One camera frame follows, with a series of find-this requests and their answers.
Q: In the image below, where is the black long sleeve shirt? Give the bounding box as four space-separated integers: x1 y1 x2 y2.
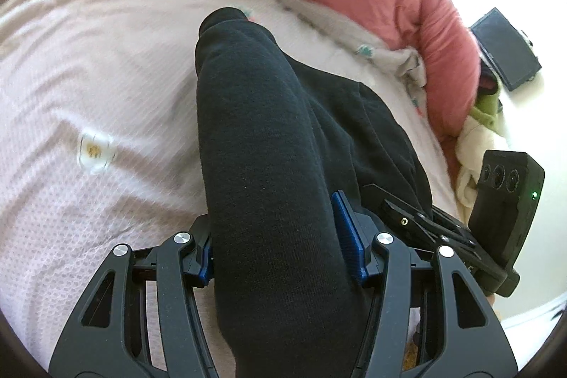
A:
195 8 432 377

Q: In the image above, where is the black monitor screen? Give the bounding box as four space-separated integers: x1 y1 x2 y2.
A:
471 8 542 91

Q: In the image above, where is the pink strawberry bear quilt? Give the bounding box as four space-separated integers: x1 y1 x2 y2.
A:
1 0 457 366

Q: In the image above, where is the cream fleece blanket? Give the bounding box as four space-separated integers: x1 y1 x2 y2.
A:
455 116 507 224

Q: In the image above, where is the green plush garment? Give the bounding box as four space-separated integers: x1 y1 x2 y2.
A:
469 76 505 136

